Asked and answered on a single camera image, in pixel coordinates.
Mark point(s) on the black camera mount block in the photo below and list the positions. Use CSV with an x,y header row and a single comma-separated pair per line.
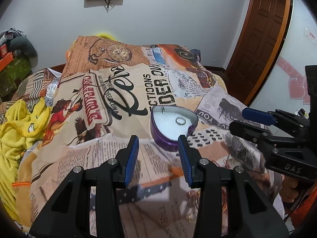
x,y
311,77

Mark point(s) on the right hand holding gripper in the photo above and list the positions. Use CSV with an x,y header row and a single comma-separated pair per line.
x,y
288,191

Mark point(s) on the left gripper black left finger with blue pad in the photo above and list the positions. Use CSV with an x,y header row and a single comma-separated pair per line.
x,y
66,214

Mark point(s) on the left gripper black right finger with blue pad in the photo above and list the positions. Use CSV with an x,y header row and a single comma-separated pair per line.
x,y
250,214

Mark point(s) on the newspaper print blanket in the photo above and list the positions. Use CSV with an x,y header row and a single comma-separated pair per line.
x,y
105,95

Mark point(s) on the white wardrobe door heart stickers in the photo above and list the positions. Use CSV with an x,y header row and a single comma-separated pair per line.
x,y
286,86

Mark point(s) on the yellow pillow behind blanket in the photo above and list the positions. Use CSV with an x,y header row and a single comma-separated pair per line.
x,y
106,36

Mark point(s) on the yellow cloth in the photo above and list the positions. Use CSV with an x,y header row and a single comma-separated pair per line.
x,y
20,130

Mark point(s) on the orange sleeve forearm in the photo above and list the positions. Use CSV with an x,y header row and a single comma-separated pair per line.
x,y
300,213

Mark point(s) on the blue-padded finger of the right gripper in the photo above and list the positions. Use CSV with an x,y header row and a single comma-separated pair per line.
x,y
258,116

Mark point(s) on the brown wooden door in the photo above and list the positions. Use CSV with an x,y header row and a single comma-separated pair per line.
x,y
257,48

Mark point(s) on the pile of clothes and boxes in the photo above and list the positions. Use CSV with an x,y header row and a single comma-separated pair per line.
x,y
16,53

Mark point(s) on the purple heart jewelry tin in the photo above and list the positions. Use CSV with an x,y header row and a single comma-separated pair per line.
x,y
167,123

